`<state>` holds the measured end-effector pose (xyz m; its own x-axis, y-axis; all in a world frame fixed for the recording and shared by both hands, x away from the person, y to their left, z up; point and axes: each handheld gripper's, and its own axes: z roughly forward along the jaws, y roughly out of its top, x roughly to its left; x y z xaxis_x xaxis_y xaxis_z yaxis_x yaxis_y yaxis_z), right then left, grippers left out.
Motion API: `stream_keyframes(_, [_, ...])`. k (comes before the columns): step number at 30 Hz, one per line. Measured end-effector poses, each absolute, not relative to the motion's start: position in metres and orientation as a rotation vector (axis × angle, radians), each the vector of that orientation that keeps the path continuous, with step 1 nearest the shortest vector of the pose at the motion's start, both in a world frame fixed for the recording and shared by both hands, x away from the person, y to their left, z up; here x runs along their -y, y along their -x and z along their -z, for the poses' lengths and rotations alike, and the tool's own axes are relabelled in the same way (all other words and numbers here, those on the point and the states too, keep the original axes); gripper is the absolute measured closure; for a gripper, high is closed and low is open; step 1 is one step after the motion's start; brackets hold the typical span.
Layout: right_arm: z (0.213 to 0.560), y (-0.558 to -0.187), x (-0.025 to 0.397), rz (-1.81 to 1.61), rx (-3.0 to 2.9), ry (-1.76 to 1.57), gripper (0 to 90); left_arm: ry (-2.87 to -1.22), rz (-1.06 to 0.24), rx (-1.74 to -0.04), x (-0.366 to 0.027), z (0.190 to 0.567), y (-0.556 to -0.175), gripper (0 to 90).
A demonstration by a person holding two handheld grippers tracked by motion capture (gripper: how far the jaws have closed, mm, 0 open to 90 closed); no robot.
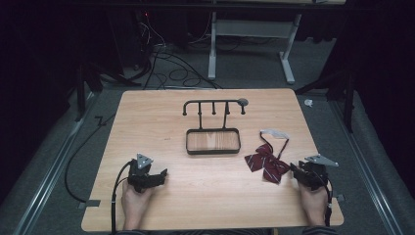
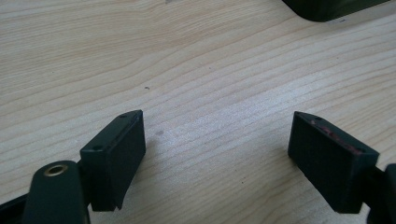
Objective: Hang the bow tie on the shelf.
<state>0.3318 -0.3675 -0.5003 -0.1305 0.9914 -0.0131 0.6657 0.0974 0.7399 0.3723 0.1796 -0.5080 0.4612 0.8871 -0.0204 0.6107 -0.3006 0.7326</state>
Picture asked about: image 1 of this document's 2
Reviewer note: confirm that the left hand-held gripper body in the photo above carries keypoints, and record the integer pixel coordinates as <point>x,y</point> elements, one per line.
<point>141,170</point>

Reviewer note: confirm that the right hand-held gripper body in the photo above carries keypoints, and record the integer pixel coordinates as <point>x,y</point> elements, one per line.
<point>314,171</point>

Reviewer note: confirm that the dark red striped bow tie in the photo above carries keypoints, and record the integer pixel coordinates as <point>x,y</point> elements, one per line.
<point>268,163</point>

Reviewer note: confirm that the black metal rack with tray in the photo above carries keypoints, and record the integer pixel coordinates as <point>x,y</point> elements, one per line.
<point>212,137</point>

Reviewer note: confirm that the person's left hand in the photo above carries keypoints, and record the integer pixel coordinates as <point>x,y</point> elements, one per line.
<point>134,204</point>

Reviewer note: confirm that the person's right hand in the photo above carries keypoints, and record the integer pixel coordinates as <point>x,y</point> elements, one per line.
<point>312,205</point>

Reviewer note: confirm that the grey tape piece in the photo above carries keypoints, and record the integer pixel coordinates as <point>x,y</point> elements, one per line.
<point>340,197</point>
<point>89,204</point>

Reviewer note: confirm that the white paper scrap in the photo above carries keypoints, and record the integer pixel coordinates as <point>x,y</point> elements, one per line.
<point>308,103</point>

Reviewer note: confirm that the black stand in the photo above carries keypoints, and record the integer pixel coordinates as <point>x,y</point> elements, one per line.
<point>85,83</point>
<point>345,94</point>

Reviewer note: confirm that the metal floor rail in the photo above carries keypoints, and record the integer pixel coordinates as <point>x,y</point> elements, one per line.
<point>49,182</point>
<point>365,176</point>

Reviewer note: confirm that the white metal desk frame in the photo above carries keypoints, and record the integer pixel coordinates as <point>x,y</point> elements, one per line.
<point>251,27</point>

